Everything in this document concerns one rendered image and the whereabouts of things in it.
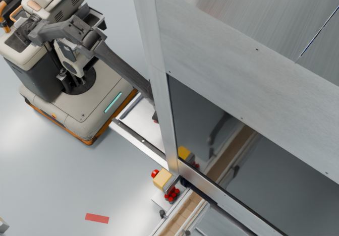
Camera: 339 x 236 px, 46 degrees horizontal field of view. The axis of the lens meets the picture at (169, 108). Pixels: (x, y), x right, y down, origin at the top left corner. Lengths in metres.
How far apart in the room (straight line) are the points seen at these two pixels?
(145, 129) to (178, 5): 1.25
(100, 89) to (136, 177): 0.66
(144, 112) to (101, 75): 0.95
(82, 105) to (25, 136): 0.58
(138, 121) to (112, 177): 0.93
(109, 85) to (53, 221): 0.98
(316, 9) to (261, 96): 0.18
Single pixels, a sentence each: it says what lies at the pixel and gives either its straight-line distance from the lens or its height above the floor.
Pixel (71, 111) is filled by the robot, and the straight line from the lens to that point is 2.76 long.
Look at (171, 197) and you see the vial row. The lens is 1.75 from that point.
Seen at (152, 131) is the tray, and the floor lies 0.88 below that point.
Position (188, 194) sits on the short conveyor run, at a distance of 1.71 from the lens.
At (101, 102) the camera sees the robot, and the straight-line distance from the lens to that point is 2.74.
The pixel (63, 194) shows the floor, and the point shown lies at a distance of 2.86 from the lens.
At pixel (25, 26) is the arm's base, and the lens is 1.97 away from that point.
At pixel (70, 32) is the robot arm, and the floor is 1.47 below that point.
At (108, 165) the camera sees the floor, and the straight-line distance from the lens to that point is 2.84.
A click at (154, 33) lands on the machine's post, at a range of 0.86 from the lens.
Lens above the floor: 2.62
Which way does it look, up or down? 62 degrees down
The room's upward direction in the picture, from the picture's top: 8 degrees counter-clockwise
